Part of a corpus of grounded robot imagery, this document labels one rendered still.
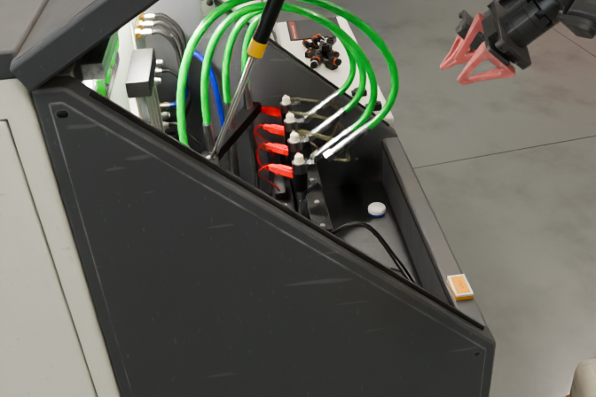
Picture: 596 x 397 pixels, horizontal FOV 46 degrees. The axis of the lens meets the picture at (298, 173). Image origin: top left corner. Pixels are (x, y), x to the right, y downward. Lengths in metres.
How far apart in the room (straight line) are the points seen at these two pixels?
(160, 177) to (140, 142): 0.05
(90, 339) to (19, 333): 0.09
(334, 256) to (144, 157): 0.29
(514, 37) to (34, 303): 0.75
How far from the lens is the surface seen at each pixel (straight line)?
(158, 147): 0.84
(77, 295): 0.99
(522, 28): 1.03
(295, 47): 2.06
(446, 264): 1.27
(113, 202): 0.89
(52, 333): 1.04
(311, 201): 1.37
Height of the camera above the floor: 1.77
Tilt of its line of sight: 33 degrees down
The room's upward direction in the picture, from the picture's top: 4 degrees counter-clockwise
